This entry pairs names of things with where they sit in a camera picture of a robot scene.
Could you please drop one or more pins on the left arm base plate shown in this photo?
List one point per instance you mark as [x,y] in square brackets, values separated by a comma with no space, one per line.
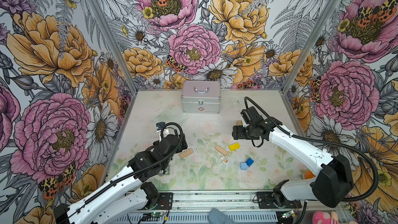
[165,201]

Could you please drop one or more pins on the grey blue cloth object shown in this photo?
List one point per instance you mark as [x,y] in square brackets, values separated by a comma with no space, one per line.
[217,217]

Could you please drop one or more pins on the light blue wood cube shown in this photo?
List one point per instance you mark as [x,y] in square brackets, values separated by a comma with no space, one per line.
[243,166]

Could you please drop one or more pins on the orange pill bottle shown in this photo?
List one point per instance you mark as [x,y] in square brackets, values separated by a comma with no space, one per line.
[308,175]

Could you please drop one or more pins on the natural wood block numbered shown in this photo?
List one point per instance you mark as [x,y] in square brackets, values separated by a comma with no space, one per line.
[221,150]

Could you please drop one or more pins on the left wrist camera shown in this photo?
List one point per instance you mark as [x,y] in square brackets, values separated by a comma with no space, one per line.
[160,126]

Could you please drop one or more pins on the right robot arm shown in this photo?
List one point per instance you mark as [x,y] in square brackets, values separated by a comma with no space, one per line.
[332,179]

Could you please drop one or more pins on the aluminium front rail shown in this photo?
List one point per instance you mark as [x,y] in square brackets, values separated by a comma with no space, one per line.
[239,203]

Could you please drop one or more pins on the pink plush toy right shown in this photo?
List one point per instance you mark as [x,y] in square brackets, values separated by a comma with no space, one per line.
[320,217]

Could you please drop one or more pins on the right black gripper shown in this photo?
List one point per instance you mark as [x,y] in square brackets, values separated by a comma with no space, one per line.
[238,133]

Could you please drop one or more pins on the dark blue wood cube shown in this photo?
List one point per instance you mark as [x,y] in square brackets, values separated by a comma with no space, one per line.
[249,162]

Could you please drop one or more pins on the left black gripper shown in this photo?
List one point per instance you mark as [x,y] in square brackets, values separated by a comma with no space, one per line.
[183,145]

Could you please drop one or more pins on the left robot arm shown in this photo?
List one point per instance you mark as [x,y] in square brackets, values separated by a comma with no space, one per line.
[130,189]

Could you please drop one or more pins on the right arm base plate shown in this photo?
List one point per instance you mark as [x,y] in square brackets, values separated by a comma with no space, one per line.
[273,200]

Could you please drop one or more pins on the small orange white toy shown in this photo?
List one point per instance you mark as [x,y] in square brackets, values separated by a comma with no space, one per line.
[224,159]

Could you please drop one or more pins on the clear glass bowl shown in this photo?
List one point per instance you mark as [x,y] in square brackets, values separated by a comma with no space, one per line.
[172,115]

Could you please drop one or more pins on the silver first aid case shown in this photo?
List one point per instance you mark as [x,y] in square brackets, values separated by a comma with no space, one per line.
[201,97]

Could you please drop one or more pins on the yellow wood block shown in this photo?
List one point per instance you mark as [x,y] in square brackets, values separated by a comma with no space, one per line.
[234,146]

